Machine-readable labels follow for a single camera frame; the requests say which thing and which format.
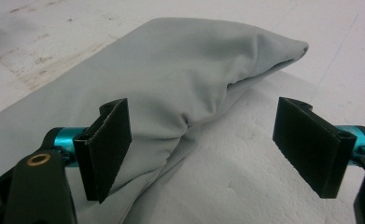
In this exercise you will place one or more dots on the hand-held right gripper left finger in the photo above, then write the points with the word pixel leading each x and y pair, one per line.
pixel 108 149

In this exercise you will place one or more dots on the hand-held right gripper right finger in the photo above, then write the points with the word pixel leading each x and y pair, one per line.
pixel 314 149

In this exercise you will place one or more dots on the grey printed T-shirt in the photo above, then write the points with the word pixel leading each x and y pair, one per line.
pixel 171 68

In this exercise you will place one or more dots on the white foam mat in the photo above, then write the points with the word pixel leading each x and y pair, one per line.
pixel 326 46

